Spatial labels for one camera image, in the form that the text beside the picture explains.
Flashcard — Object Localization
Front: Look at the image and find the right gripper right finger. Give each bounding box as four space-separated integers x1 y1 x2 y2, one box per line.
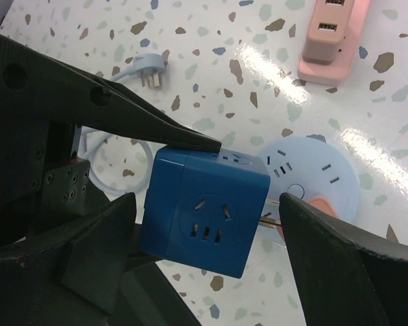
279 193 408 325

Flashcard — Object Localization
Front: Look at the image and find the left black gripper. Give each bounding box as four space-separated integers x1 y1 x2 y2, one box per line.
0 35 221 247

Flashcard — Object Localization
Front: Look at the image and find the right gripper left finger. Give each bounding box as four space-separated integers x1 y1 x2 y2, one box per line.
0 193 136 325

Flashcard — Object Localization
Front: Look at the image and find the orange pink plug adapter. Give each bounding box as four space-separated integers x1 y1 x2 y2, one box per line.
275 196 339 238

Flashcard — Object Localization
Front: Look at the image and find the blue round socket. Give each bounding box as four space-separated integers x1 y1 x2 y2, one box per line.
259 137 360 223

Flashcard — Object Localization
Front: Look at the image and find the blue cube socket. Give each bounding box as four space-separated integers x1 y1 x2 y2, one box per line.
139 147 271 278

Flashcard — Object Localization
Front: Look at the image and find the pink power strip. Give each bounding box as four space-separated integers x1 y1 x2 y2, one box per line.
297 0 371 86

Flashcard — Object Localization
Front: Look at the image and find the pink brown plug adapter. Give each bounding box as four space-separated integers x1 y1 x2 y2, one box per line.
302 0 355 65

